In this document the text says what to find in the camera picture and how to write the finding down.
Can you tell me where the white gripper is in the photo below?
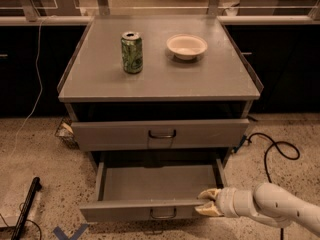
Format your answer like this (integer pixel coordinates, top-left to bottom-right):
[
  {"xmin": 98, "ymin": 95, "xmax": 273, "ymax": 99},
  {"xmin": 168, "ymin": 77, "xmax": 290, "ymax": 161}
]
[{"xmin": 195, "ymin": 187, "xmax": 239, "ymax": 218}]

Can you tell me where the grey drawer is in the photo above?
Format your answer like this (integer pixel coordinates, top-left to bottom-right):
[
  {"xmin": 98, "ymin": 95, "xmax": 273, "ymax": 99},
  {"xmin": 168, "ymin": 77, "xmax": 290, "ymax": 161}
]
[
  {"xmin": 80, "ymin": 160, "xmax": 226, "ymax": 222},
  {"xmin": 72, "ymin": 119, "xmax": 249, "ymax": 151}
]

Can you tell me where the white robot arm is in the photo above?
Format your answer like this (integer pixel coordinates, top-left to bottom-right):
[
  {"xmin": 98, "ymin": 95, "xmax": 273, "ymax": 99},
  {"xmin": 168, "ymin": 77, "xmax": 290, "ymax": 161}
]
[{"xmin": 195, "ymin": 183, "xmax": 320, "ymax": 236}]

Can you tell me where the grey top drawer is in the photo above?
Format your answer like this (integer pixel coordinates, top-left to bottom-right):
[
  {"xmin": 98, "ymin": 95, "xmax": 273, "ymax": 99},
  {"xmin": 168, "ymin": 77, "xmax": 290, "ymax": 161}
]
[{"xmin": 72, "ymin": 119, "xmax": 249, "ymax": 151}]

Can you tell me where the grey drawer cabinet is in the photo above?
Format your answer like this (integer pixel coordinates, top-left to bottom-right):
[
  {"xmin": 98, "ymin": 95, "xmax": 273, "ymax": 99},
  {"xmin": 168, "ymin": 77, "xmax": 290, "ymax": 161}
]
[{"xmin": 59, "ymin": 15, "xmax": 261, "ymax": 160}]

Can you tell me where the blue tape cross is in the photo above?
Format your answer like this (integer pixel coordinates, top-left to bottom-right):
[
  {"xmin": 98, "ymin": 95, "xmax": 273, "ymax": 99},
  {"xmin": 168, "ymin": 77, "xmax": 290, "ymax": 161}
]
[{"xmin": 53, "ymin": 224, "xmax": 89, "ymax": 240}]

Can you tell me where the white paper bowl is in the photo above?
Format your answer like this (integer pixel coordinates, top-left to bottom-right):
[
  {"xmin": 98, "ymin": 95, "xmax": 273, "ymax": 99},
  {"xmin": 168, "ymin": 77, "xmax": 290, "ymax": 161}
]
[{"xmin": 166, "ymin": 34, "xmax": 208, "ymax": 60}]

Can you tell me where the black bar on floor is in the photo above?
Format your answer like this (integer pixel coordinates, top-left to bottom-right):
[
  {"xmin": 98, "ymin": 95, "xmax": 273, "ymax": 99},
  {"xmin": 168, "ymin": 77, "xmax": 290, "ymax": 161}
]
[{"xmin": 11, "ymin": 177, "xmax": 42, "ymax": 240}]

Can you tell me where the green soda can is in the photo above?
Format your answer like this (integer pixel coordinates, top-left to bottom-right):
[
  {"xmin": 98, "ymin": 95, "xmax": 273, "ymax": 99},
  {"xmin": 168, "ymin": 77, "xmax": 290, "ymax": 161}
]
[{"xmin": 121, "ymin": 31, "xmax": 143, "ymax": 74}]

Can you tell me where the wire mesh basket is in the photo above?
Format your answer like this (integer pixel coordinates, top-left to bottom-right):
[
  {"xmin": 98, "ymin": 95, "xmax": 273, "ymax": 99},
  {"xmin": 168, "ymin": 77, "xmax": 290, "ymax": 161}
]
[{"xmin": 55, "ymin": 117, "xmax": 79, "ymax": 149}]

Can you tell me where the thin black cable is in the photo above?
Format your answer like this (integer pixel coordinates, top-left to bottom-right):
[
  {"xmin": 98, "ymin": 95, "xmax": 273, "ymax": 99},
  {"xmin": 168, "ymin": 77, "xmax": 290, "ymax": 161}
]
[{"xmin": 0, "ymin": 202, "xmax": 43, "ymax": 240}]

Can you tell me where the white hanging cable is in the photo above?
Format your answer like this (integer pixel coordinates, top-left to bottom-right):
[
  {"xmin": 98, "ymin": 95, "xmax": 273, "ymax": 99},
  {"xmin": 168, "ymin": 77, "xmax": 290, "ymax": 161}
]
[{"xmin": 0, "ymin": 15, "xmax": 51, "ymax": 172}]

